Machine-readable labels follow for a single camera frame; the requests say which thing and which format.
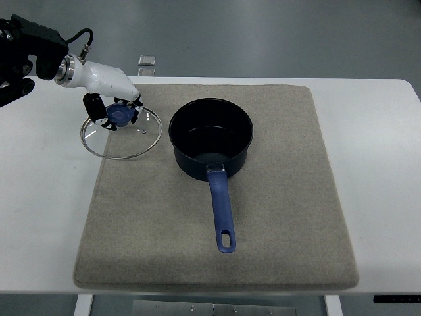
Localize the glass lid blue knob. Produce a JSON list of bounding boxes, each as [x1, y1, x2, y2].
[[80, 107, 162, 159]]

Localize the grey felt mat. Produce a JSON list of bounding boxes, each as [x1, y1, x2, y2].
[[73, 84, 359, 292]]

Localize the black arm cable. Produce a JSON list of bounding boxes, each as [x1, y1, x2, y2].
[[64, 28, 95, 62]]

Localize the white left table leg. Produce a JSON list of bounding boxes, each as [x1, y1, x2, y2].
[[73, 294, 93, 316]]

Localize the metal table base plate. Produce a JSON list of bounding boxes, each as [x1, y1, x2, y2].
[[132, 300, 297, 316]]

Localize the dark blue saucepan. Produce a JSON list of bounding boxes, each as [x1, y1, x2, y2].
[[168, 98, 253, 253]]

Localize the black table control panel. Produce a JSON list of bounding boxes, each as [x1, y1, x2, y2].
[[373, 295, 421, 303]]

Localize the white right table leg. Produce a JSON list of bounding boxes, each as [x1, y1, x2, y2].
[[324, 295, 343, 316]]

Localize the white table leg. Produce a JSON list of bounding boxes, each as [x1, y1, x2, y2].
[[324, 295, 343, 316], [73, 294, 93, 316]]

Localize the lower floor socket plate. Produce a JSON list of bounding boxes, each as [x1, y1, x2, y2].
[[137, 68, 155, 76]]

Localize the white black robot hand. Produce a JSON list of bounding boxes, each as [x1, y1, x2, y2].
[[54, 54, 143, 131]]

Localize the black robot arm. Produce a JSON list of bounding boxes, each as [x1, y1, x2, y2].
[[1, 14, 68, 107]]

